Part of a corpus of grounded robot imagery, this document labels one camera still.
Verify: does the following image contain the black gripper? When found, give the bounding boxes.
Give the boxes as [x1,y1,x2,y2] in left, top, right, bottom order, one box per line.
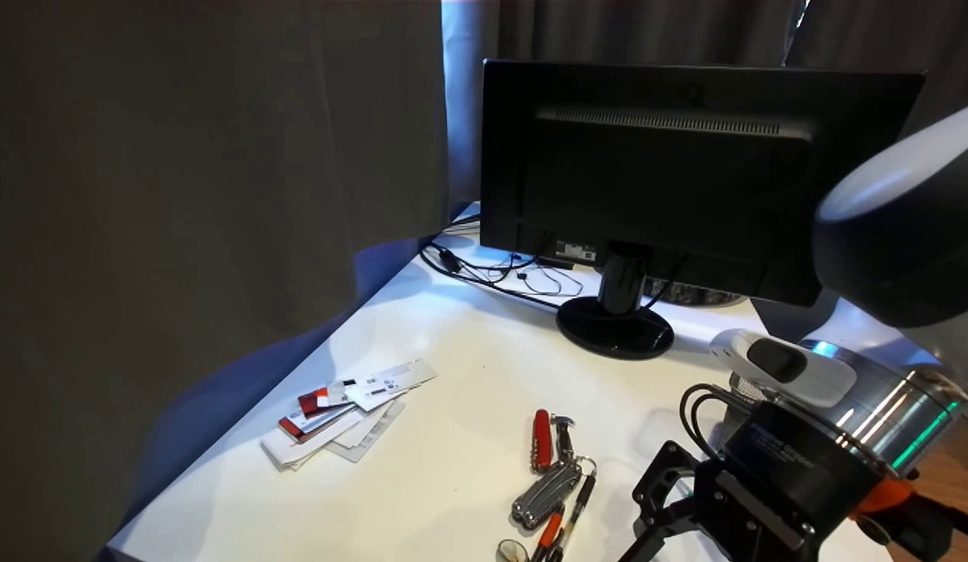
[614,399,882,562]

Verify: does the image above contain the black slim pen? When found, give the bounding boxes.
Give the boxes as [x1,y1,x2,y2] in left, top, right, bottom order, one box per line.
[552,465,603,562]

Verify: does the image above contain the red pocket knife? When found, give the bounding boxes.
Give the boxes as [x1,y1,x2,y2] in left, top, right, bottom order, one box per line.
[526,406,560,478]

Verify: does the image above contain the black flat device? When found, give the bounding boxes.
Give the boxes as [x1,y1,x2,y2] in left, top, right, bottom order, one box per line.
[666,279,746,311]

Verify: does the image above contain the plain white paper slip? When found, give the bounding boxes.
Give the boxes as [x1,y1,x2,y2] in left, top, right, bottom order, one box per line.
[370,357,436,399]

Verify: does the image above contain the translucent plastic sleeve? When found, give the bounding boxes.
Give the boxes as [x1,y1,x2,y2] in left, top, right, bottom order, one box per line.
[324,399,407,467]

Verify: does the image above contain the black computer monitor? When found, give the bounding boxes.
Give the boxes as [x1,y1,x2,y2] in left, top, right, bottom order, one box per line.
[476,56,926,363]

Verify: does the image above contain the white card black print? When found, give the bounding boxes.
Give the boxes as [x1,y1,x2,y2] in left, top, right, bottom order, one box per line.
[339,376,399,414]

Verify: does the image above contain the small red white card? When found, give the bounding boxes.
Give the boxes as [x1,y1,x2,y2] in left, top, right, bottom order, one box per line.
[293,385,353,423]

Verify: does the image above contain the white card red stripe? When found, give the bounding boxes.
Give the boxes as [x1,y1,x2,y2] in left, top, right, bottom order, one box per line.
[273,403,357,449]

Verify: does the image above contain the white red packets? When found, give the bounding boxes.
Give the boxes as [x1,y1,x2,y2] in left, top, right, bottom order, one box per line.
[256,410,367,474]

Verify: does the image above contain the grey drape curtain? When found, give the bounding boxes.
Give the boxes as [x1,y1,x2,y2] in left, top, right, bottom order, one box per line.
[0,0,449,562]

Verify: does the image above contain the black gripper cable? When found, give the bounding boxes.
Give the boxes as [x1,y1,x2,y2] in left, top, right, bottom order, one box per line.
[676,382,759,462]

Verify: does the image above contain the orange handled small tool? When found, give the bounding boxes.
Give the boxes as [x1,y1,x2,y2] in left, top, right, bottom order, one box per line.
[529,506,566,562]

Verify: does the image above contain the orange wrist mount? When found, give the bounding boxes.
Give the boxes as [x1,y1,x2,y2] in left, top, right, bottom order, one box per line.
[854,471,917,525]

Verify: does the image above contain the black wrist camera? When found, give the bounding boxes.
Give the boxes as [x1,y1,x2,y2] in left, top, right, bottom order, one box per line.
[882,493,968,562]

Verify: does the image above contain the black desk cable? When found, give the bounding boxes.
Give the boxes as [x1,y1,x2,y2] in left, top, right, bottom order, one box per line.
[414,212,591,316]

